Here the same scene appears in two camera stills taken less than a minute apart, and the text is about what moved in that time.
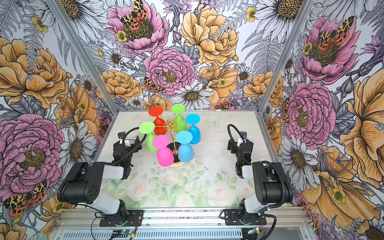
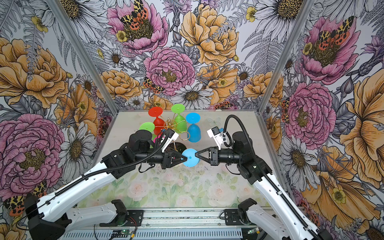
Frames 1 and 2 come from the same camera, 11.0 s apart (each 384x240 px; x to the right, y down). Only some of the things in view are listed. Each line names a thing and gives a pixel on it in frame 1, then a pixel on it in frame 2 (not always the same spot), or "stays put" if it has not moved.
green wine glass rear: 180,122 stays put
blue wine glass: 194,119 stays put
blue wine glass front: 185,150 -> 192,161
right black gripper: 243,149 -> 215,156
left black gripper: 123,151 -> 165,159
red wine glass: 160,127 stays put
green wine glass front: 147,128 stays put
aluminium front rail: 77,223 stays put
